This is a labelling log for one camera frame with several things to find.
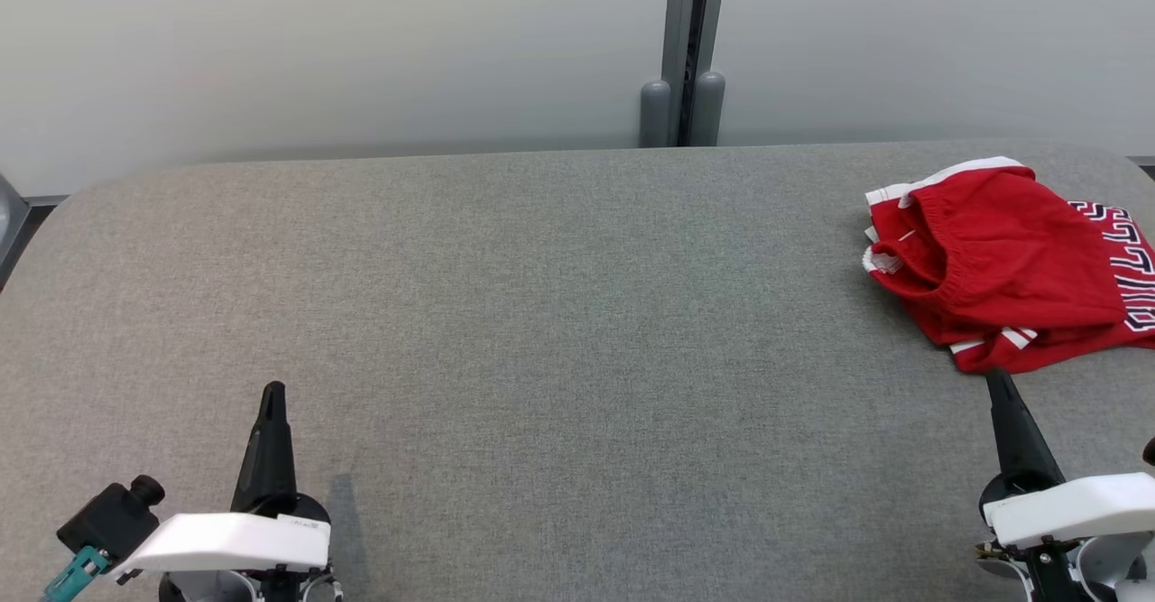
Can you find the grey aluminium frame post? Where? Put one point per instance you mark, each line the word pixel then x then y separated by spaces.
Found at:
pixel 9 214

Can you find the aluminium partition post twin feet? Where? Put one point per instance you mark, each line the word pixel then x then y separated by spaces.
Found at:
pixel 677 42

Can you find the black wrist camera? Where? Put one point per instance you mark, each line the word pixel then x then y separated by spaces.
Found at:
pixel 113 521
pixel 1150 453

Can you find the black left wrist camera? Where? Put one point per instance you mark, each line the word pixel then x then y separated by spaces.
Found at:
pixel 113 521

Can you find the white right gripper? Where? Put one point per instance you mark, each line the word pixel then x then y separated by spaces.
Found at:
pixel 1074 507

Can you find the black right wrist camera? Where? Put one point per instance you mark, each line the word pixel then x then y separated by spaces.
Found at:
pixel 1150 453

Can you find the red basketball shorts number 23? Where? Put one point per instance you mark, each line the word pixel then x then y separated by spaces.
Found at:
pixel 1011 250

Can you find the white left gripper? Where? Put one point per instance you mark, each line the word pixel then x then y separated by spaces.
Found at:
pixel 235 543

